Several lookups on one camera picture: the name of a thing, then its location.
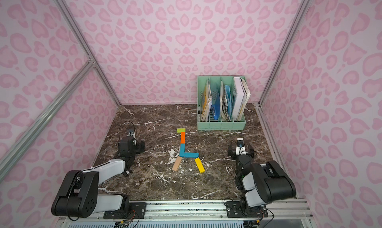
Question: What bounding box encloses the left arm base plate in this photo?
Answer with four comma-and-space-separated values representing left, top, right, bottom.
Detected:
103, 202, 147, 220

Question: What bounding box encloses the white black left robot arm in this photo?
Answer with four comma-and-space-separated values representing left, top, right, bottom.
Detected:
51, 135, 145, 221

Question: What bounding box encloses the yellow building block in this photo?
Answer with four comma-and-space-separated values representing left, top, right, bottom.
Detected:
195, 158, 205, 174

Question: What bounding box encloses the light blue translucent folder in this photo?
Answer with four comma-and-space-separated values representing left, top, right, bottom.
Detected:
224, 85, 232, 120

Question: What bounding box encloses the teal building block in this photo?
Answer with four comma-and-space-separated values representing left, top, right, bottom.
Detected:
180, 143, 185, 157
183, 152, 199, 158

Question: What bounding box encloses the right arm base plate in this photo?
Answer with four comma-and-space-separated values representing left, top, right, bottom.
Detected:
223, 199, 269, 220

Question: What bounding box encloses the white thick book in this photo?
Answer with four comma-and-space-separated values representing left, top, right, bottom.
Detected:
232, 77, 247, 121

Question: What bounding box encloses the white printed paper document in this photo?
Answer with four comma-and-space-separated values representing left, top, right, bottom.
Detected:
201, 78, 212, 122

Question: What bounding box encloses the green building block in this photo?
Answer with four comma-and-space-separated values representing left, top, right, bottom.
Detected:
177, 128, 186, 133

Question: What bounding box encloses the thin booklets right compartment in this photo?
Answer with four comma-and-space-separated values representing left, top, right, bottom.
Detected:
238, 78, 251, 121

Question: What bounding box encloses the natural wood building block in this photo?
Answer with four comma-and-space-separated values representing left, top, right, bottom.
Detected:
172, 156, 183, 171

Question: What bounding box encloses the aluminium front rail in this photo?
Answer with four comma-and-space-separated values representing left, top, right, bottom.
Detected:
56, 199, 317, 228

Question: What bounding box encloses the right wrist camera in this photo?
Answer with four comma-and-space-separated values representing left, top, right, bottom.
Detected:
235, 138, 246, 156

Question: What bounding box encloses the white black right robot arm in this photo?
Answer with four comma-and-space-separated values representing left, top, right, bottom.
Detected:
227, 138, 296, 210

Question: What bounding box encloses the blue plastic folder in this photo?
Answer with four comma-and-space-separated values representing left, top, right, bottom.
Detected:
211, 91, 220, 121

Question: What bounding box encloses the mint green file organizer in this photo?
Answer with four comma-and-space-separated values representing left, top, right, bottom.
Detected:
197, 76, 246, 130

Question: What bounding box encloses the orange building block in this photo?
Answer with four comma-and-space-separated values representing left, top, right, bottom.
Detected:
181, 132, 186, 144

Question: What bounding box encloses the stack of magazines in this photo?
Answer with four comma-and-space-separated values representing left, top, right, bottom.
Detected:
220, 81, 230, 122

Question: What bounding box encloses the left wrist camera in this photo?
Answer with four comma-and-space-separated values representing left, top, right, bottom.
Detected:
126, 129, 136, 139

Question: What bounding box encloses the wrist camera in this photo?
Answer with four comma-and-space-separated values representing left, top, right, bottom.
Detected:
235, 138, 246, 156
126, 129, 136, 139

